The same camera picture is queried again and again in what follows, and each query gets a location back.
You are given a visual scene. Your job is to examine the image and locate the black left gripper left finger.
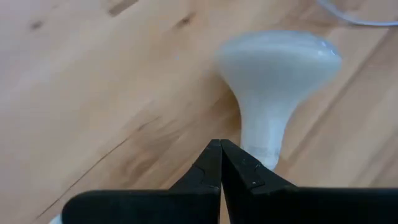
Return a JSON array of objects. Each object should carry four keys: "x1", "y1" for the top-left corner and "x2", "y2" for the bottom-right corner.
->
[{"x1": 61, "y1": 139, "x2": 223, "y2": 224}]

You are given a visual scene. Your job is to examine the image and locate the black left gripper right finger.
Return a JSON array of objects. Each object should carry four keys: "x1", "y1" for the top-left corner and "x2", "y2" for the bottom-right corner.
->
[{"x1": 220, "y1": 139, "x2": 398, "y2": 224}]

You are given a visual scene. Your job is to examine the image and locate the frosted white reflector lightbulb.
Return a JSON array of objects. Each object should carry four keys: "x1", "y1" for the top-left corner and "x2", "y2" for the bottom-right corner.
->
[{"x1": 214, "y1": 29, "x2": 343, "y2": 171}]

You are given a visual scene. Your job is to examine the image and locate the white lamp power cable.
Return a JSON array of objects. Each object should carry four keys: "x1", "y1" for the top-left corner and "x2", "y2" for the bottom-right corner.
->
[{"x1": 315, "y1": 0, "x2": 398, "y2": 27}]

